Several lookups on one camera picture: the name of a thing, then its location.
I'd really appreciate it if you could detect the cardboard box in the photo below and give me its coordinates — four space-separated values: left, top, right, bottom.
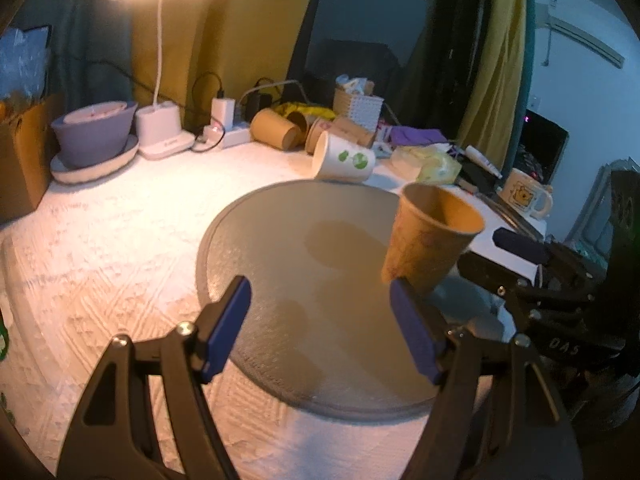
0 92 66 225

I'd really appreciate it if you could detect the white plate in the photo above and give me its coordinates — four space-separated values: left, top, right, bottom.
50 135 141 185

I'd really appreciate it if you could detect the blue picture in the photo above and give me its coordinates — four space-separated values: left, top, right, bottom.
0 25 53 103

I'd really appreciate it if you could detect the yellow tissue pack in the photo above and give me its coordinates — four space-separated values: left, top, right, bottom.
390 144 463 186

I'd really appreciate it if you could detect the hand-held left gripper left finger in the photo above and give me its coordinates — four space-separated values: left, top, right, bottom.
55 275 253 480

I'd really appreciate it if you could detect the large brown paper cup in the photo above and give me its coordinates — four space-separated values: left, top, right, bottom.
250 108 307 152

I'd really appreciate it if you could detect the white tube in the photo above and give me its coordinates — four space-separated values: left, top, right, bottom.
465 145 503 179

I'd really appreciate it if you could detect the yellow plastic bag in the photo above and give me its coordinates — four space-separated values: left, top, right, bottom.
272 101 337 122

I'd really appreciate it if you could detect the black power adapter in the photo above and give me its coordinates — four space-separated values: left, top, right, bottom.
242 91 274 122

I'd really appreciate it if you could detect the white cup with green prints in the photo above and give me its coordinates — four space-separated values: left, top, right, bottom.
312 131 376 184

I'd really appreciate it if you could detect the white charger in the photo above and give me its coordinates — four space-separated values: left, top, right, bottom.
210 97 235 128

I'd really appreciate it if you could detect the round grey mat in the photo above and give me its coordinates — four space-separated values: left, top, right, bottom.
195 180 507 423

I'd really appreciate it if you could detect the white air conditioner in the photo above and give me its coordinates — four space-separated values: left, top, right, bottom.
535 15 627 69

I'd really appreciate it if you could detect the white mug with bear print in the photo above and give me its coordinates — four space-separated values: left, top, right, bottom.
497 167 554 220

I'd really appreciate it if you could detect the yellow curtain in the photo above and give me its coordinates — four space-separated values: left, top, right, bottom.
131 0 528 163

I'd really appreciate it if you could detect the grey bowl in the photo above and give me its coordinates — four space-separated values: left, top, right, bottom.
50 101 139 170

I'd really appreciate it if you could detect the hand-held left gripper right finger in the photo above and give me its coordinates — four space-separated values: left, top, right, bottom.
389 279 586 480

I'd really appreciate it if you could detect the white textured tablecloth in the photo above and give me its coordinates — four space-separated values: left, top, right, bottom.
0 137 551 480

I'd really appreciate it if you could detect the purple cloth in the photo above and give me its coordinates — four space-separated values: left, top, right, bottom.
387 126 449 147

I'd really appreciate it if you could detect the woven basket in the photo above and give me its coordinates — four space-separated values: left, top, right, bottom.
333 87 385 132

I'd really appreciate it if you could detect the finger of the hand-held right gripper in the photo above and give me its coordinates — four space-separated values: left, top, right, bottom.
457 251 533 313
492 227 553 267

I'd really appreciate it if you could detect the white desk lamp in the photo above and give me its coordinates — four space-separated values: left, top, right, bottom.
109 0 225 161

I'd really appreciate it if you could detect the dark chair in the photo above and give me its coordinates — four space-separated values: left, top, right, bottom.
300 39 403 111

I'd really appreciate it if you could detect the white power strip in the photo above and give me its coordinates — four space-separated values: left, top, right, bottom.
202 124 251 150

